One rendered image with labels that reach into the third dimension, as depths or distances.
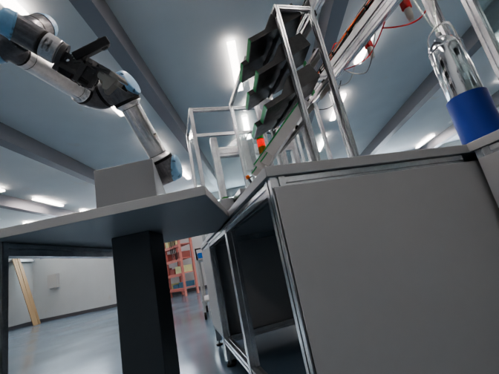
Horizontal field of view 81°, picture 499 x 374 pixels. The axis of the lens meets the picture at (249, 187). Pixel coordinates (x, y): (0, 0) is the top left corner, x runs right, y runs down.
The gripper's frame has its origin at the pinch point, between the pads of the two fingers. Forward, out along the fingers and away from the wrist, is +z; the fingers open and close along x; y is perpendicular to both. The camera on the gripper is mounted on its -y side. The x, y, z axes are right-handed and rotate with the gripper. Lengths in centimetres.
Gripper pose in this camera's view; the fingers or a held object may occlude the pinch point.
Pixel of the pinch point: (128, 86)
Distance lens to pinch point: 108.0
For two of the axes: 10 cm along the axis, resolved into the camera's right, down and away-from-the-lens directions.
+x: 4.0, 1.6, -9.0
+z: 7.9, 4.3, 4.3
